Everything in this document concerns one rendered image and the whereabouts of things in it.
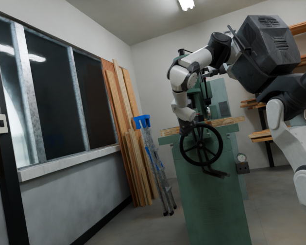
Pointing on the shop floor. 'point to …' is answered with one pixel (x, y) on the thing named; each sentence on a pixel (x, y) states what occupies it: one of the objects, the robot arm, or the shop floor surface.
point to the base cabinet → (212, 202)
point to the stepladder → (142, 123)
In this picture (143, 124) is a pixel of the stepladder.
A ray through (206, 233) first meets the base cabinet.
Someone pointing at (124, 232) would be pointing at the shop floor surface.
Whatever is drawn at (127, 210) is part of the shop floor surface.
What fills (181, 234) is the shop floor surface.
